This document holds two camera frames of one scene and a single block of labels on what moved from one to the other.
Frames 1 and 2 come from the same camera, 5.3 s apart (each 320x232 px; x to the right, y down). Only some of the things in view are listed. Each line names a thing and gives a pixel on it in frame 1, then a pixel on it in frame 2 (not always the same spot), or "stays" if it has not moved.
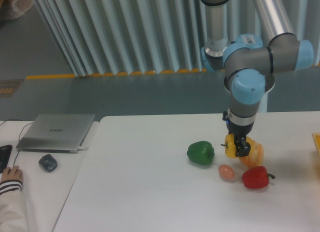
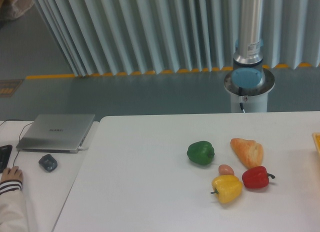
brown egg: x=226 y=173 stays
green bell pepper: x=201 y=152 stays
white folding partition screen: x=112 y=33 stays
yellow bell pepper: x=230 y=150 to x=228 y=188
